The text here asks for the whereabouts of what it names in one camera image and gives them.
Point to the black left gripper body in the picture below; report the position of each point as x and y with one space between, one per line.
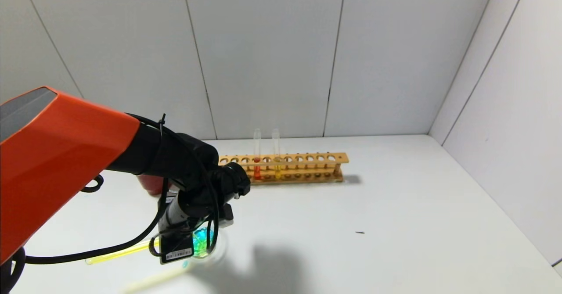
178 251

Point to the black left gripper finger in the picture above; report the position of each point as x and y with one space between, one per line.
176 250

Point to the red pigment test tube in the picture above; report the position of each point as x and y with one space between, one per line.
257 172

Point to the deep yellow pigment test tube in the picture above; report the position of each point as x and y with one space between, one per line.
118 252

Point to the wooden test tube rack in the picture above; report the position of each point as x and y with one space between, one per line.
343 157

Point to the dark red cup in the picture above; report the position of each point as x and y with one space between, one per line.
151 185

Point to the orange and black left arm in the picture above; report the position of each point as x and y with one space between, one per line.
66 162

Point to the clear glass dish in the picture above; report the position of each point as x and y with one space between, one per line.
215 245

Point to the pale yellow pigment test tube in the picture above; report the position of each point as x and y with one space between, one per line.
277 173

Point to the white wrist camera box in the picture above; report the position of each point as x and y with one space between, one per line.
226 217

